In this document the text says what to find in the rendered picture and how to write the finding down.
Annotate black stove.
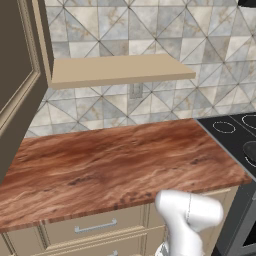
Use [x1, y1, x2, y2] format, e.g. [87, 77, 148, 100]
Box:
[195, 113, 256, 256]

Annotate beige drawer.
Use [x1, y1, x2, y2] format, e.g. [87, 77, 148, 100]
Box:
[31, 234, 148, 256]
[40, 204, 150, 249]

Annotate beige wall shelf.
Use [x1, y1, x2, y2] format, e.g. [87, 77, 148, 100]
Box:
[50, 54, 197, 90]

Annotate black range hood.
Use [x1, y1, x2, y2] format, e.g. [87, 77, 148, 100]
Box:
[237, 0, 256, 9]

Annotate beige lower drawer front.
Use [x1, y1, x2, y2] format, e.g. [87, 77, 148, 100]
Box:
[31, 234, 148, 256]

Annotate grey wall outlet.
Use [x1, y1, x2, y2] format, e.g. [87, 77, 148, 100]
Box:
[129, 82, 144, 100]

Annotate tall brown cabinet door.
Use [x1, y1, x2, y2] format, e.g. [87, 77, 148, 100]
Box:
[0, 0, 55, 186]

